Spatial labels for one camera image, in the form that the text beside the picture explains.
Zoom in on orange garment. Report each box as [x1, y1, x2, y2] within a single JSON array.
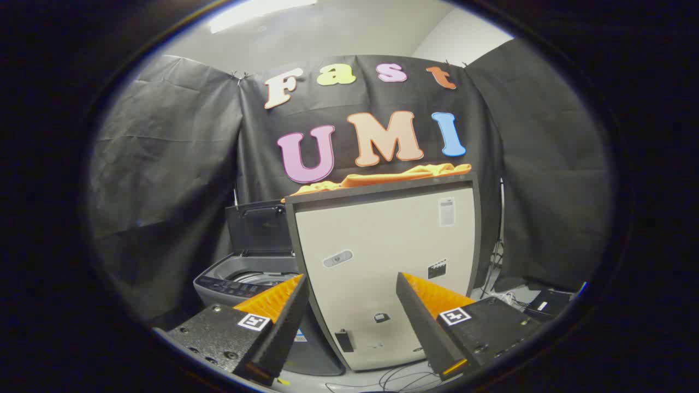
[[281, 163, 472, 204]]

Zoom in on beige cabinet with dark top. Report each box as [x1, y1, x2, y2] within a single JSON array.
[[284, 174, 482, 373]]

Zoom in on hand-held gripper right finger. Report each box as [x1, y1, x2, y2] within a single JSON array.
[[396, 272, 547, 381]]

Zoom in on small black box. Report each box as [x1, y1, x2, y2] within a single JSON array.
[[524, 288, 571, 320]]

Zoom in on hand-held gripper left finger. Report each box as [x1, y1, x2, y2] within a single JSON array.
[[155, 273, 310, 387]]

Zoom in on black floor cables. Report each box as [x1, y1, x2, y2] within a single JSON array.
[[325, 363, 443, 392]]

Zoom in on black backdrop cloth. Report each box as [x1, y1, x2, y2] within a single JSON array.
[[87, 38, 612, 328]]

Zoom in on grey washing machine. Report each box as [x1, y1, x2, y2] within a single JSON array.
[[193, 252, 346, 377]]

